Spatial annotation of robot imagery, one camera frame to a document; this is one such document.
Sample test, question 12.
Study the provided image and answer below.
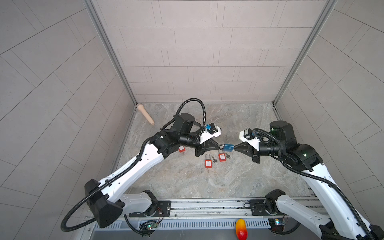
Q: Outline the red padlock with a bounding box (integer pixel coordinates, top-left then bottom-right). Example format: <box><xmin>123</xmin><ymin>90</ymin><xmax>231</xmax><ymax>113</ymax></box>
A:
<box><xmin>219</xmin><ymin>153</ymin><xmax>227</xmax><ymax>162</ymax></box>
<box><xmin>205</xmin><ymin>154</ymin><xmax>213</xmax><ymax>169</ymax></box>
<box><xmin>179</xmin><ymin>146</ymin><xmax>186</xmax><ymax>153</ymax></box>

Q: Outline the blue padlock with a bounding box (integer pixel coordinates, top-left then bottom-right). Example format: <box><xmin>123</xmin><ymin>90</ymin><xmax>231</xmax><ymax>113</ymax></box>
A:
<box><xmin>221</xmin><ymin>144</ymin><xmax>234</xmax><ymax>152</ymax></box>

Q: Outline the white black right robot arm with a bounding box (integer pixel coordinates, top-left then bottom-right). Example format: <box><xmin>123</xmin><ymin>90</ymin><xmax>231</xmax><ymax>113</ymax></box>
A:
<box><xmin>234</xmin><ymin>121</ymin><xmax>384</xmax><ymax>240</ymax></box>

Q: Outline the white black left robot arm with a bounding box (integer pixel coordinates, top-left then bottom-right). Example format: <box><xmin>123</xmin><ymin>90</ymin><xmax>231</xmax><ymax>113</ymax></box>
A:
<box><xmin>61</xmin><ymin>98</ymin><xmax>221</xmax><ymax>232</ymax></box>

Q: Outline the red yellow toy fruit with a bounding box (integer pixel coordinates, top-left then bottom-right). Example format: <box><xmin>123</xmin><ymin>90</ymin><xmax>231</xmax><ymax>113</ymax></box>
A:
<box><xmin>236</xmin><ymin>219</ymin><xmax>248</xmax><ymax>240</ymax></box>

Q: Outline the metal base rail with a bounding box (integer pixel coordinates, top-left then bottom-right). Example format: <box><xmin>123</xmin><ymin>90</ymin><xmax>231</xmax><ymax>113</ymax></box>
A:
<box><xmin>78</xmin><ymin>194</ymin><xmax>329</xmax><ymax>239</ymax></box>

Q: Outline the right circuit board with wires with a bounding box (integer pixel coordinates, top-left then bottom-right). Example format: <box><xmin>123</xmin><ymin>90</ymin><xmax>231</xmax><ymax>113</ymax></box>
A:
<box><xmin>268</xmin><ymin>218</ymin><xmax>286</xmax><ymax>234</ymax></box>

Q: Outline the circuit board with wires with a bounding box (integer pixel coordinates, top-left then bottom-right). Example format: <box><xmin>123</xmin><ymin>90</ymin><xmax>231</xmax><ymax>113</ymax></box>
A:
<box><xmin>268</xmin><ymin>218</ymin><xmax>286</xmax><ymax>234</ymax></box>
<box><xmin>140</xmin><ymin>221</ymin><xmax>159</xmax><ymax>234</ymax></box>

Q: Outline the left circuit board with wires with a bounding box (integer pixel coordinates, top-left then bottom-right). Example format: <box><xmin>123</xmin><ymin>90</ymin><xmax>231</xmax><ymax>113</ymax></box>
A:
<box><xmin>140</xmin><ymin>221</ymin><xmax>159</xmax><ymax>234</ymax></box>

